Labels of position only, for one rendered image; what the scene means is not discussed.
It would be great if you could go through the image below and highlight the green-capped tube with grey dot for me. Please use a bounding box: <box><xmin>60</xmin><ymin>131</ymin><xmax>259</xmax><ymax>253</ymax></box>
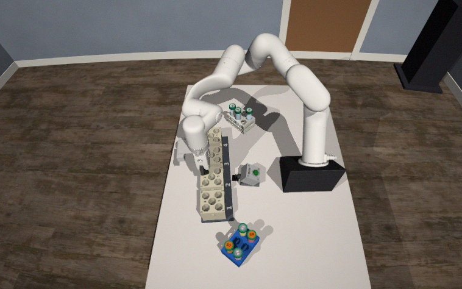
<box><xmin>238</xmin><ymin>223</ymin><xmax>247</xmax><ymax>236</ymax></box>

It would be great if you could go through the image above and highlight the conical tube with pink liquid and green cap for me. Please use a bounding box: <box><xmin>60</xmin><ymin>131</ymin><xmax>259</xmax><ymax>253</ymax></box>
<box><xmin>247</xmin><ymin>230</ymin><xmax>257</xmax><ymax>243</ymax></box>

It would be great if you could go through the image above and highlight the blue tube rack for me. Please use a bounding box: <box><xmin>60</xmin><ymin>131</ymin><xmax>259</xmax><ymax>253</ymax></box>
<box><xmin>221</xmin><ymin>229</ymin><xmax>259</xmax><ymax>267</ymax></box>

